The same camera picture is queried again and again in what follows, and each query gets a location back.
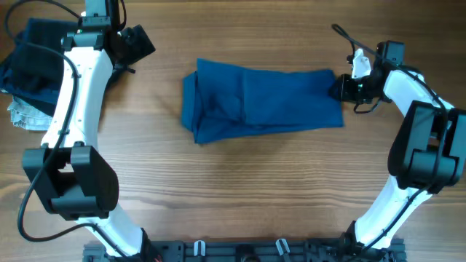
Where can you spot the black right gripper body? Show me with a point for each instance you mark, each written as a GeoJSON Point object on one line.
{"type": "Point", "coordinates": [356, 89]}

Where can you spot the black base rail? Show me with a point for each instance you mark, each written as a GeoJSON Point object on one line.
{"type": "Point", "coordinates": [312, 250]}

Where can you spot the blue polo shirt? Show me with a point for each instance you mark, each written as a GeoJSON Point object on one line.
{"type": "Point", "coordinates": [223, 101]}

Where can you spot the light washed denim garment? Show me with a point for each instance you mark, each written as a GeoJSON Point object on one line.
{"type": "Point", "coordinates": [27, 117]}

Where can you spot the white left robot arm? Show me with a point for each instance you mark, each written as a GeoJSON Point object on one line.
{"type": "Point", "coordinates": [67, 172]}

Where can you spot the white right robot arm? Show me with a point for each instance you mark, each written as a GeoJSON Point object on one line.
{"type": "Point", "coordinates": [427, 155]}

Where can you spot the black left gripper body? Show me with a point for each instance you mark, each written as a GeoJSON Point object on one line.
{"type": "Point", "coordinates": [135, 46]}

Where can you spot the black folded garment on top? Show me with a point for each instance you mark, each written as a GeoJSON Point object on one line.
{"type": "Point", "coordinates": [37, 70]}

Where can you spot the blue folded denim garment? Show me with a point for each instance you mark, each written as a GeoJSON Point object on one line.
{"type": "Point", "coordinates": [43, 101]}

